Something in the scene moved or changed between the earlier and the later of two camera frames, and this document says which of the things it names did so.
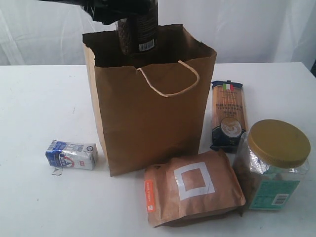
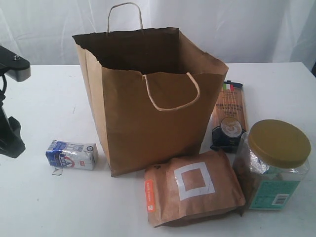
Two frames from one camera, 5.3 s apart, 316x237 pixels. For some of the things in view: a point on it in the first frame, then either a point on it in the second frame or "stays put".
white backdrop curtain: [36, 32] stays put
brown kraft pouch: [183, 189] stays put
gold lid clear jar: [270, 160] stays put
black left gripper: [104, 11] → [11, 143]
